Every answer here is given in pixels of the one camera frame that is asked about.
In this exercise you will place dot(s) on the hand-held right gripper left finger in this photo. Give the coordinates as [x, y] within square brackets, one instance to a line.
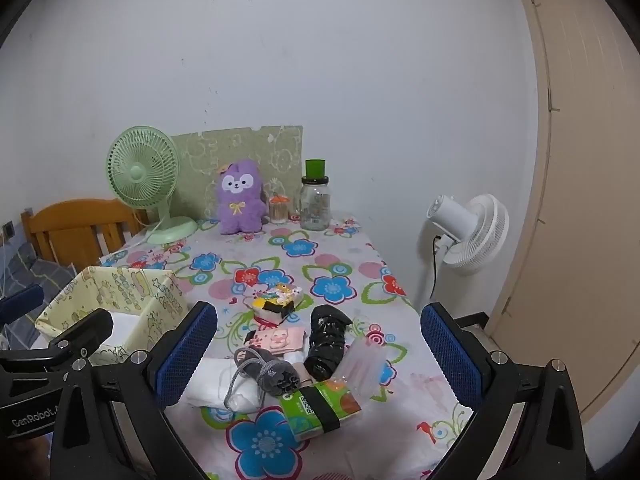
[187, 355]

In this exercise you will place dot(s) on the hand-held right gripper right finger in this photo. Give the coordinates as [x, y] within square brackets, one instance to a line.
[450, 355]

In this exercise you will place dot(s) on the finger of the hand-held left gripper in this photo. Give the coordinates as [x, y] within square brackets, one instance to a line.
[85, 332]
[20, 305]

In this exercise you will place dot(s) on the yellow patterned storage box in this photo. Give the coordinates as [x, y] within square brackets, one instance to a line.
[150, 290]

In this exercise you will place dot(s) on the grey socks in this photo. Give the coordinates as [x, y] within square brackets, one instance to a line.
[272, 375]

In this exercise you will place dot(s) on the pink cartoon tissue pack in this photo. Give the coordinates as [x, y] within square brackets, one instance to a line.
[280, 340]

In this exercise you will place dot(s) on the yellow black cartoon tissue pack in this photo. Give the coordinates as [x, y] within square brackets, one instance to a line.
[275, 305]

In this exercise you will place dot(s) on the black plastic bag roll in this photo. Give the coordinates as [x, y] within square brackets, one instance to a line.
[325, 345]

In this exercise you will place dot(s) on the green tissue packet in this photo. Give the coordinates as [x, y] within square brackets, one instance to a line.
[320, 410]

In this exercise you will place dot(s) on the grey plaid pillow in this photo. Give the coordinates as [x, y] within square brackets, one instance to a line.
[20, 265]

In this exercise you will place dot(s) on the wooden chair back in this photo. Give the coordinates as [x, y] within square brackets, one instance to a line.
[75, 220]

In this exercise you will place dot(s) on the white standing fan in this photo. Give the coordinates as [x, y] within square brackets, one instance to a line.
[475, 230]

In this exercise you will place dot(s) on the purple plush toy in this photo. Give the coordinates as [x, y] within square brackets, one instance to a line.
[240, 205]

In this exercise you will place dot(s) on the toothpick jar with orange lid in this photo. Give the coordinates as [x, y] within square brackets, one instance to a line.
[279, 212]

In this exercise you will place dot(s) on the green desk fan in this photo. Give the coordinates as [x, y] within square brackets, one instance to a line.
[141, 170]

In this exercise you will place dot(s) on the glass jar with green lid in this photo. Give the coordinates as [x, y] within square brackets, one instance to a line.
[316, 205]

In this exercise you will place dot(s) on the green patterned board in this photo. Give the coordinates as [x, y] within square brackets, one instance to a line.
[250, 145]

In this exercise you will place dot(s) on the beige door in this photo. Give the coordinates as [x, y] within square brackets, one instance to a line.
[590, 160]

